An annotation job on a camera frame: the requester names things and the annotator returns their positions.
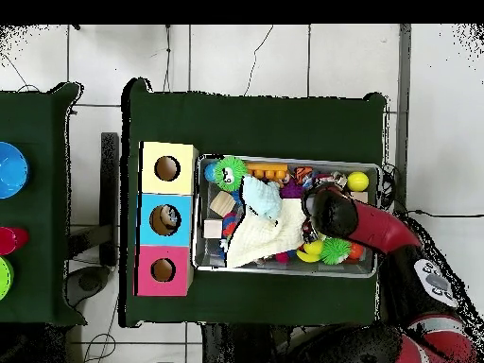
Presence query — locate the light blue waffle cloth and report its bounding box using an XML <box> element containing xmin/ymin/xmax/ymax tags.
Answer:
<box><xmin>241</xmin><ymin>175</ymin><xmax>284</xmax><ymax>221</ymax></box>

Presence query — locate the cream waffle cloth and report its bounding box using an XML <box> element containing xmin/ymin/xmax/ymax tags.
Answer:
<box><xmin>226</xmin><ymin>198</ymin><xmax>308</xmax><ymax>268</ymax></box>

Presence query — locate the crinkly clear plastic packet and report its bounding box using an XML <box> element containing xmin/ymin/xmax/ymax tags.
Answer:
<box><xmin>160</xmin><ymin>206</ymin><xmax>182</xmax><ymax>229</ymax></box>

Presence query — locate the wooden box with three holes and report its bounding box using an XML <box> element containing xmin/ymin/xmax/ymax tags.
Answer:
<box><xmin>133</xmin><ymin>141</ymin><xmax>200</xmax><ymax>297</ymax></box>

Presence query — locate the shallow clear mesh bin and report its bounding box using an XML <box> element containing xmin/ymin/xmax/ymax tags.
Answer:
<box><xmin>191</xmin><ymin>153</ymin><xmax>383</xmax><ymax>279</ymax></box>

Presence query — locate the wavy wooden block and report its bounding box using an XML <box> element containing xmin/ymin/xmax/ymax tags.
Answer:
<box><xmin>209</xmin><ymin>190</ymin><xmax>236</xmax><ymax>217</ymax></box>

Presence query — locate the orange toy brick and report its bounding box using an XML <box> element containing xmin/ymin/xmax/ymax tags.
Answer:
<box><xmin>245</xmin><ymin>163</ymin><xmax>290</xmax><ymax>182</ymax></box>

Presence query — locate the wooden cube block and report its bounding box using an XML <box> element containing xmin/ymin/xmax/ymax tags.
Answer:
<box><xmin>203</xmin><ymin>218</ymin><xmax>224</xmax><ymax>239</ymax></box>

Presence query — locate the purple spiky ball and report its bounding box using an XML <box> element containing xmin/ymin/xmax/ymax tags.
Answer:
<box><xmin>279</xmin><ymin>177</ymin><xmax>304</xmax><ymax>199</ymax></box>

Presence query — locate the orange black striped ball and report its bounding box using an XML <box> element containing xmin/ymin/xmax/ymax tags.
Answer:
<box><xmin>293</xmin><ymin>165</ymin><xmax>315</xmax><ymax>186</ymax></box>

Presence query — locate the small green puffer ball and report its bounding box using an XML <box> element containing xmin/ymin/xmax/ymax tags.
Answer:
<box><xmin>320</xmin><ymin>237</ymin><xmax>353</xmax><ymax>266</ymax></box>

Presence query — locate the yellow ball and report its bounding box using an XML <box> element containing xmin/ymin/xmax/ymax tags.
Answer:
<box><xmin>346</xmin><ymin>170</ymin><xmax>371</xmax><ymax>193</ymax></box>

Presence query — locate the black robot stand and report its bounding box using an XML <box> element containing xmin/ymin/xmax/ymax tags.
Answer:
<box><xmin>201</xmin><ymin>322</ymin><xmax>281</xmax><ymax>363</ymax></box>

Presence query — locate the grey rounded base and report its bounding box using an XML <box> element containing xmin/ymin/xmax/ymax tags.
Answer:
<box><xmin>65</xmin><ymin>265</ymin><xmax>111</xmax><ymax>307</ymax></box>

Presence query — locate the dark green side table cloth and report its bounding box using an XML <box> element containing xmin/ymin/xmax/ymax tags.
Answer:
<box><xmin>0</xmin><ymin>81</ymin><xmax>87</xmax><ymax>326</ymax></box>

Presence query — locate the blue bowl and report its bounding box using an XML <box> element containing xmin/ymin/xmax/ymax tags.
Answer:
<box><xmin>0</xmin><ymin>141</ymin><xmax>30</xmax><ymax>200</ymax></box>

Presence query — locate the red toy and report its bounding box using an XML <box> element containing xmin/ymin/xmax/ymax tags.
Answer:
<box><xmin>0</xmin><ymin>226</ymin><xmax>29</xmax><ymax>256</ymax></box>

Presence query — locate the black cable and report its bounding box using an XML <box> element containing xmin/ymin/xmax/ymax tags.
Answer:
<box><xmin>392</xmin><ymin>208</ymin><xmax>484</xmax><ymax>222</ymax></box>

